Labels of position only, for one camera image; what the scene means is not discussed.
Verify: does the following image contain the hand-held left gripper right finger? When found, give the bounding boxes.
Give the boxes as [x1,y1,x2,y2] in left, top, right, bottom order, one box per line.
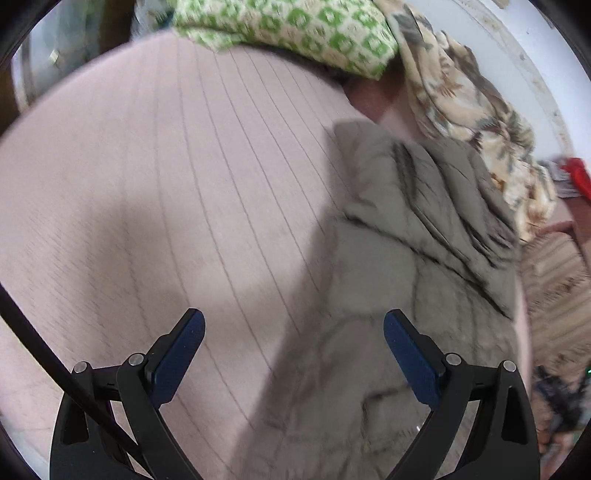
[383,309,540,480]

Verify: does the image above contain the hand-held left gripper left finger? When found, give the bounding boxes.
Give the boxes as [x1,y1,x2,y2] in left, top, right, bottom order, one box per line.
[50,308,206,480]

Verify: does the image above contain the olive quilted jacket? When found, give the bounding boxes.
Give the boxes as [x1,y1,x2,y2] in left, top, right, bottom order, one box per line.
[229,119,529,480]

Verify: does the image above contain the beige striped cloth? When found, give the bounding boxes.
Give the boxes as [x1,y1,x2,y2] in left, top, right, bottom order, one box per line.
[521,232,591,370]

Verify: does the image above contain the pink striped bed sheet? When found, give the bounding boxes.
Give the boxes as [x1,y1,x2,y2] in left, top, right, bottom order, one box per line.
[0,34,536,480]

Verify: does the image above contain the red cloth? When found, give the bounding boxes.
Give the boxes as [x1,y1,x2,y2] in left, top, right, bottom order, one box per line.
[564,158,591,200]

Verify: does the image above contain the beige leaf print blanket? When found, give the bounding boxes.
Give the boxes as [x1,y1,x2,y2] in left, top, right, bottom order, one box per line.
[373,0,558,243]

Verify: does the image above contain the green patterned pillow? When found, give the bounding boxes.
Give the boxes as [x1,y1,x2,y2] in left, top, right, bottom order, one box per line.
[167,0,400,81]

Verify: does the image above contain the black cable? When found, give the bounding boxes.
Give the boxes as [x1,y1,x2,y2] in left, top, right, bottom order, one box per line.
[0,282,144,467]

